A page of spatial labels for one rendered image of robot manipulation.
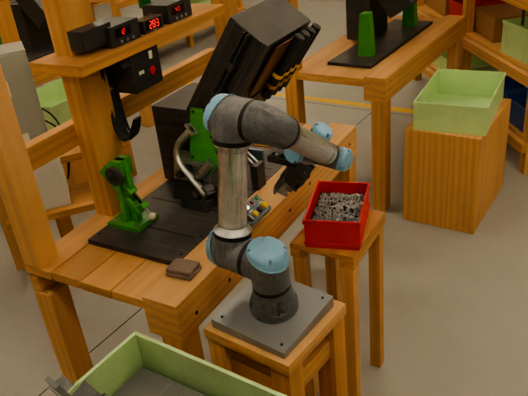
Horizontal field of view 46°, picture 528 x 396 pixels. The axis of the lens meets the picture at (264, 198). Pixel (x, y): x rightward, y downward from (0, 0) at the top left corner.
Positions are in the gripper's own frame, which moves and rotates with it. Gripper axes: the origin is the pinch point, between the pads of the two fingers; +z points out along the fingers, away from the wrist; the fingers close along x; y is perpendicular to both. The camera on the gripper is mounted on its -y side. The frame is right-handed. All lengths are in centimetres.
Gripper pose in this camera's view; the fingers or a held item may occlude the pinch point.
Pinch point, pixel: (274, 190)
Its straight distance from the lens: 232.7
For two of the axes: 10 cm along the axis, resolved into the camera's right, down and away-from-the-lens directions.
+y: 7.7, 6.3, -1.1
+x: 4.9, -4.6, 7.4
